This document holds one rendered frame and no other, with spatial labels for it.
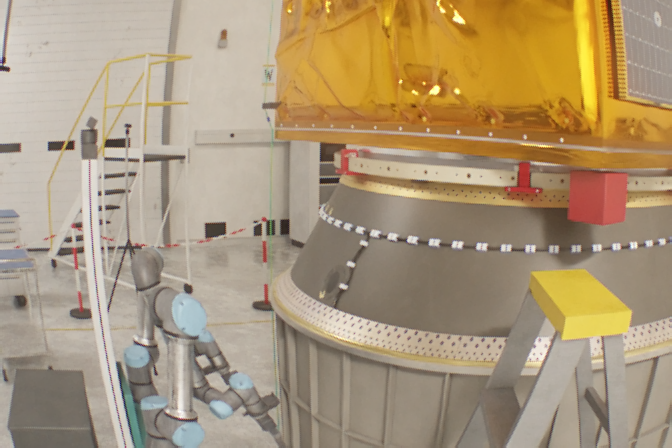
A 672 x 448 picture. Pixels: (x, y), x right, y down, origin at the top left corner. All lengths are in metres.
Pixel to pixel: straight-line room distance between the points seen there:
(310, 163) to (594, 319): 8.72
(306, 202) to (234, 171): 1.19
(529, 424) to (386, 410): 0.94
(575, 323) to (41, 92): 8.68
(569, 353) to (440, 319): 0.88
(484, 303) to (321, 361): 0.65
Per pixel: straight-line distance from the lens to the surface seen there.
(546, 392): 1.19
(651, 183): 2.18
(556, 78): 1.71
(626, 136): 1.76
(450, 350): 1.93
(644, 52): 1.81
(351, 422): 2.25
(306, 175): 9.78
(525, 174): 1.99
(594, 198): 1.72
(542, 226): 2.01
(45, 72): 9.30
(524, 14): 1.81
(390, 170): 2.22
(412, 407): 2.06
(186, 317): 1.82
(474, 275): 1.99
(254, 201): 10.30
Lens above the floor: 1.84
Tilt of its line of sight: 5 degrees down
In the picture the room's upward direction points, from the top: 1 degrees clockwise
